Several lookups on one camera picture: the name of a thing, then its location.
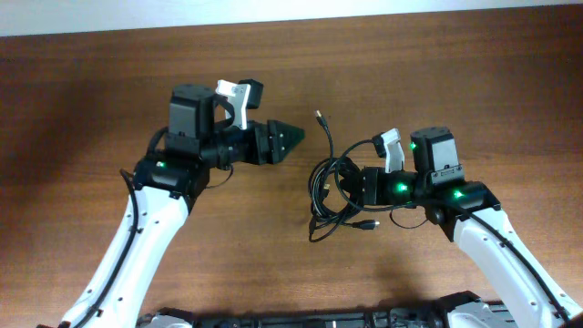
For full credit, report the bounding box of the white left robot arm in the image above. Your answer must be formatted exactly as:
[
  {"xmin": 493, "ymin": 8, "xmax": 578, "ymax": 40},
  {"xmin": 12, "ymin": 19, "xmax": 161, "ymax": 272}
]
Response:
[{"xmin": 59, "ymin": 79, "xmax": 304, "ymax": 327}]

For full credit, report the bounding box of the black USB-A cable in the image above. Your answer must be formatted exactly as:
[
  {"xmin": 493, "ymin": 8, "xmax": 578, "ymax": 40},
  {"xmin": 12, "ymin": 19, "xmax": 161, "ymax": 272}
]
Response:
[{"xmin": 307, "ymin": 108, "xmax": 365, "ymax": 243}]

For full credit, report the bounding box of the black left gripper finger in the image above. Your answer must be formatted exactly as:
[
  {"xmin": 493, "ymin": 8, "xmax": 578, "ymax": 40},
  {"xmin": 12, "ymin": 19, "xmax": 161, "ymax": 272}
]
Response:
[
  {"xmin": 268, "ymin": 120, "xmax": 304, "ymax": 146},
  {"xmin": 268, "ymin": 138, "xmax": 299, "ymax": 164}
]

